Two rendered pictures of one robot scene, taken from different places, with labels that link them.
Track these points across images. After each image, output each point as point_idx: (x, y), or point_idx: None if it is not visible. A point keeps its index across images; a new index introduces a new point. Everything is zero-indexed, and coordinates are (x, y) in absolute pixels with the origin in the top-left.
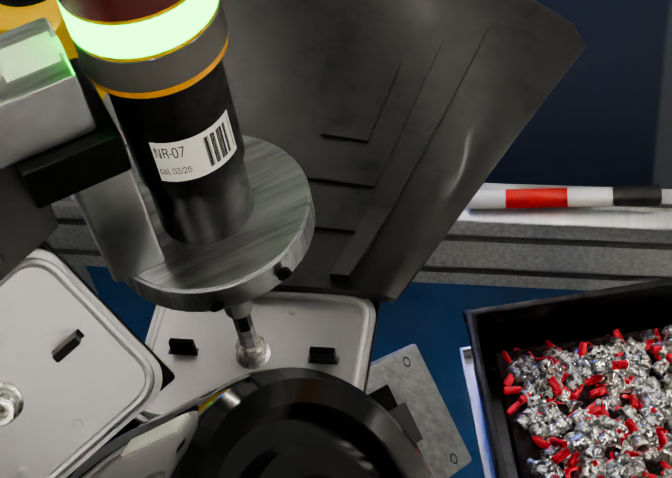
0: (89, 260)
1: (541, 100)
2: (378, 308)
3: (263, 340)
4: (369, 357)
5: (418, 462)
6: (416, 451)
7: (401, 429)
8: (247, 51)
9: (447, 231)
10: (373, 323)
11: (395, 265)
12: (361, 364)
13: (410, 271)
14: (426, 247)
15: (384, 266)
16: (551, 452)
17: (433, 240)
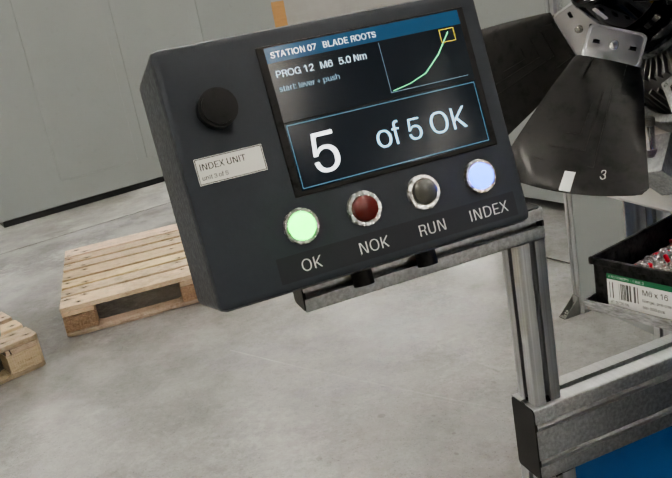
0: None
1: None
2: None
3: None
4: None
5: None
6: None
7: None
8: None
9: None
10: None
11: None
12: None
13: None
14: None
15: None
16: None
17: None
